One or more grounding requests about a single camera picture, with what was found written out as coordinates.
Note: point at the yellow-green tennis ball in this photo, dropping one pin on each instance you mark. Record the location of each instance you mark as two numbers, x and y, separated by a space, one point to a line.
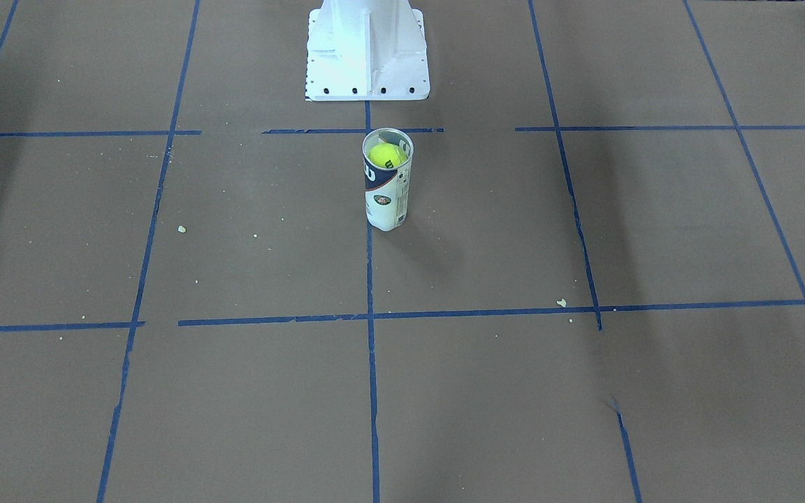
387 156

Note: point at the white tennis ball can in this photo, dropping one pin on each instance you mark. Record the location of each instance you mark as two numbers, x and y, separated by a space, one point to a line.
387 191

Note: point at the blue tape strip lengthwise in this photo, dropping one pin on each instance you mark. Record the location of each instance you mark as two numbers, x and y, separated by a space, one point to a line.
372 369

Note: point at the blue tape strip crosswise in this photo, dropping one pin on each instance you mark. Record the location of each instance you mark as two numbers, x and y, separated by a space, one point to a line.
680 306

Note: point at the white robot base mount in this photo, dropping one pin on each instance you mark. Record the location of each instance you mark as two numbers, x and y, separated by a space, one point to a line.
366 50

